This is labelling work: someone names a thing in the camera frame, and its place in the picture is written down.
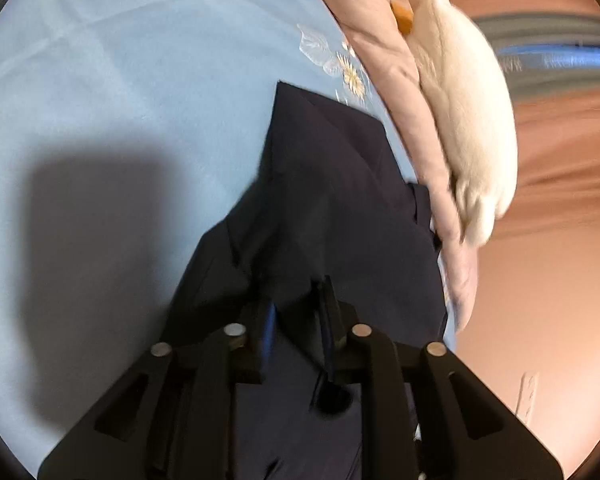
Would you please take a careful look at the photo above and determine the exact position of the dark navy garment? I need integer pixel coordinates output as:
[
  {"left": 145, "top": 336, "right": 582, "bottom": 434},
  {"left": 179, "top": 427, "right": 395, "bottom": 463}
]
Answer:
[{"left": 157, "top": 80, "right": 451, "bottom": 480}]

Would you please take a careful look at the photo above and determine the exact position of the light blue floral bedsheet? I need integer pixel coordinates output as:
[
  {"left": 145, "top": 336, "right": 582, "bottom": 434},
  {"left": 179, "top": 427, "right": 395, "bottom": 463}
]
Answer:
[{"left": 0, "top": 0, "right": 463, "bottom": 466}]

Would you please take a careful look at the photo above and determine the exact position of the pink quilt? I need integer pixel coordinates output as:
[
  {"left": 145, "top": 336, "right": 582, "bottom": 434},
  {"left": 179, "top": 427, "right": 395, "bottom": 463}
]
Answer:
[{"left": 292, "top": 0, "right": 481, "bottom": 336}]

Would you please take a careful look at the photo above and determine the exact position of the grey blue blurred object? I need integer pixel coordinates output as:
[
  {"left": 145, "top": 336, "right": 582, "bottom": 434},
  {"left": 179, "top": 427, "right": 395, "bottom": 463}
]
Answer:
[{"left": 472, "top": 12, "right": 600, "bottom": 106}]

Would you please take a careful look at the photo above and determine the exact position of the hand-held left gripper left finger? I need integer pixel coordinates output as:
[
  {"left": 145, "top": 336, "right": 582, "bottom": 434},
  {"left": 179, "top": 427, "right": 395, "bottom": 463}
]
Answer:
[{"left": 37, "top": 302, "right": 277, "bottom": 480}]

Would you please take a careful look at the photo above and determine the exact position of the white plush toy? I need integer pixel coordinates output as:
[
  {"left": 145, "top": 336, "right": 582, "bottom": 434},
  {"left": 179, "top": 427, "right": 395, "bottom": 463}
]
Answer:
[{"left": 390, "top": 0, "right": 520, "bottom": 247}]

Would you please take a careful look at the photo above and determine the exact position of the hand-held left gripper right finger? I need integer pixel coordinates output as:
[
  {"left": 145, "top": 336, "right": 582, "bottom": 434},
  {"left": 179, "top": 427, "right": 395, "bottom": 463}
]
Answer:
[{"left": 314, "top": 276, "right": 566, "bottom": 480}]

